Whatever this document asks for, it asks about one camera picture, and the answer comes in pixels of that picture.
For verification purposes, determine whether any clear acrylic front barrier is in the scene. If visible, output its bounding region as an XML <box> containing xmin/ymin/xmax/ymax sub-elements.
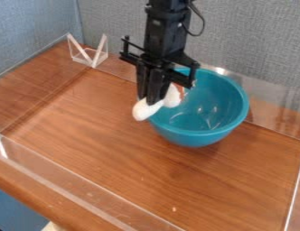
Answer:
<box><xmin>0</xmin><ymin>134</ymin><xmax>184</xmax><ymax>231</ymax></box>

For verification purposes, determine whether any clear acrylic corner bracket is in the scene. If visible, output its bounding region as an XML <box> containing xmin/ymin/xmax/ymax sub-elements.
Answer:
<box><xmin>67</xmin><ymin>33</ymin><xmax>108</xmax><ymax>69</ymax></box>

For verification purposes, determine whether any toy mushroom brown cap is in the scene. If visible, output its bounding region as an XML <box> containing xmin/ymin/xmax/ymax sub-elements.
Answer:
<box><xmin>131</xmin><ymin>83</ymin><xmax>184</xmax><ymax>121</ymax></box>

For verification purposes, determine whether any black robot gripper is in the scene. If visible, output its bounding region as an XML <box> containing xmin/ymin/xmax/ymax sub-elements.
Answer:
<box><xmin>119</xmin><ymin>0</ymin><xmax>200</xmax><ymax>106</ymax></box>

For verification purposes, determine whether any blue bowl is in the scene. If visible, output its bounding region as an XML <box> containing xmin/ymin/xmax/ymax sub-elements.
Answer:
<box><xmin>148</xmin><ymin>69</ymin><xmax>249</xmax><ymax>147</ymax></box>

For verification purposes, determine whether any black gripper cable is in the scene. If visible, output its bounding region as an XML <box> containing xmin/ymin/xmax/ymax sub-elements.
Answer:
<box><xmin>180</xmin><ymin>0</ymin><xmax>206</xmax><ymax>38</ymax></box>

